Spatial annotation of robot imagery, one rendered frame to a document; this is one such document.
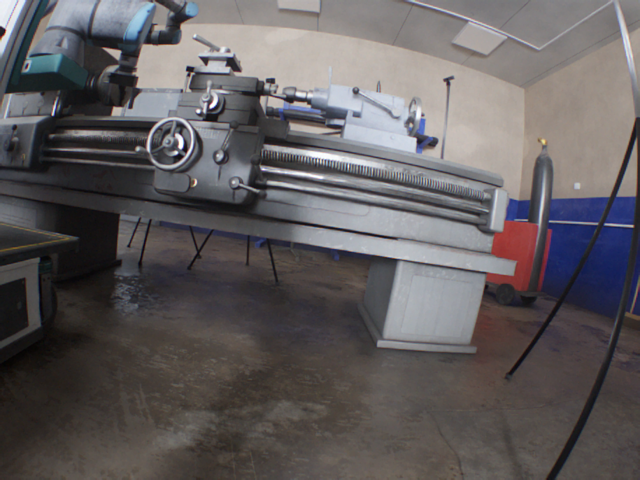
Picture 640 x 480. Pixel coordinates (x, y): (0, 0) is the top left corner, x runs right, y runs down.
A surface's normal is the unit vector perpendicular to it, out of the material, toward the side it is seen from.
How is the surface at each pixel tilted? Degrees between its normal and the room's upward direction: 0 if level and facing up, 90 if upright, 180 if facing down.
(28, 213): 90
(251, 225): 90
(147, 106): 90
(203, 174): 90
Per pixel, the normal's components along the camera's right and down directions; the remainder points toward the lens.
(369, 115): 0.09, -0.33
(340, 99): 0.02, 0.14
